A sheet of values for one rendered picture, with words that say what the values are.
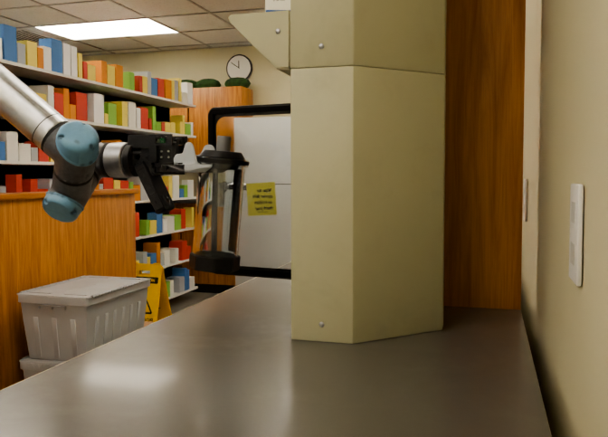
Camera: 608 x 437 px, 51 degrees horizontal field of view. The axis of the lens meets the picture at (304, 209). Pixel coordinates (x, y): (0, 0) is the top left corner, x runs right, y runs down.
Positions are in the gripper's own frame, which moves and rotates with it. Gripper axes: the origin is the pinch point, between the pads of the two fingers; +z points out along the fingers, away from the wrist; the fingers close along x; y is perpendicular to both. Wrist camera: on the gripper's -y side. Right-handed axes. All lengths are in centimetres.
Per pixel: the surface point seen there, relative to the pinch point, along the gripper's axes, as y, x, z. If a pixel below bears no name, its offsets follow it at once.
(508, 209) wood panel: -8, 23, 57
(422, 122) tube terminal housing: 8.5, -3.4, 41.0
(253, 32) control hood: 23.8, -14.0, 12.7
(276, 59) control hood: 19.0, -13.9, 16.9
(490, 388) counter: -30, -31, 53
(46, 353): -88, 142, -153
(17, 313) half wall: -71, 148, -175
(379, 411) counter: -30, -43, 40
